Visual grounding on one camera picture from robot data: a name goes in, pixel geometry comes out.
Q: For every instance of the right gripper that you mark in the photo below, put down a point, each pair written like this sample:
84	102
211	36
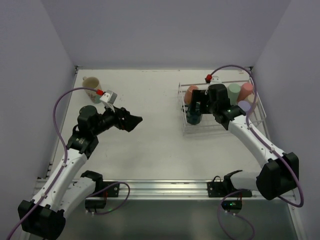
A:
200	99

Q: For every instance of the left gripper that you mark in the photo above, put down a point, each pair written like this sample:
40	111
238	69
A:
122	120

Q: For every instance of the orange mug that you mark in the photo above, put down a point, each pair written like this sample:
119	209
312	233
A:
188	94

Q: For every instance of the dark green mug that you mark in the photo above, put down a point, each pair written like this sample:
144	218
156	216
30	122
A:
193	113

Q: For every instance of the lavender cup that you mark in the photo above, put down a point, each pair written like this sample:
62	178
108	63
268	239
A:
244	105

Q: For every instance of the cream and mint floral mug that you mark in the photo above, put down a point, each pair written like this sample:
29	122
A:
92	88

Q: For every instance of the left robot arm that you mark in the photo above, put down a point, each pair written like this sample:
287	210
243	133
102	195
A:
46	214

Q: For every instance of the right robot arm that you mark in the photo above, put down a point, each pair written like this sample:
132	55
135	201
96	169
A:
279	170

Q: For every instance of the light green cup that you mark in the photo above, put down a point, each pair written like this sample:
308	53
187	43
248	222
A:
233	91

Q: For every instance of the coral pink cup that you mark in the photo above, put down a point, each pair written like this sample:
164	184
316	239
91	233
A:
245	90

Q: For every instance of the beige cup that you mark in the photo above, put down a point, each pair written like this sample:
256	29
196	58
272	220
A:
254	101

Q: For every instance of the left black control box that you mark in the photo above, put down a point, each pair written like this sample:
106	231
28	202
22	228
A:
94	205

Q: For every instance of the black control box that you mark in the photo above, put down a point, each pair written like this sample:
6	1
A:
232	206
94	205

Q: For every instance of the right black control box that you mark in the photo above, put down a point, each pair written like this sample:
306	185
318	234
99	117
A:
232	206

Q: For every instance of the clear wire dish rack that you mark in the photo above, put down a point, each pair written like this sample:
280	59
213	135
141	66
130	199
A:
222	112

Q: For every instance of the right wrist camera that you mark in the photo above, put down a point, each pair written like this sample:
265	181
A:
212	79

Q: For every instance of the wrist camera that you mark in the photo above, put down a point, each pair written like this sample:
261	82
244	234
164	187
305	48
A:
108	97
212	79

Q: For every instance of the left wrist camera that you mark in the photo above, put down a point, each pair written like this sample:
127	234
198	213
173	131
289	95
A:
108	97

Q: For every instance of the aluminium mounting rail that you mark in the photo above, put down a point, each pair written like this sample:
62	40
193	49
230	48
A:
168	190

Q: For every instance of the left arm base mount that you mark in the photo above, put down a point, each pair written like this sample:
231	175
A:
106	189

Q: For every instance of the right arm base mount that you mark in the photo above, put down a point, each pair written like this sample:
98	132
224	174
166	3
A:
221	187

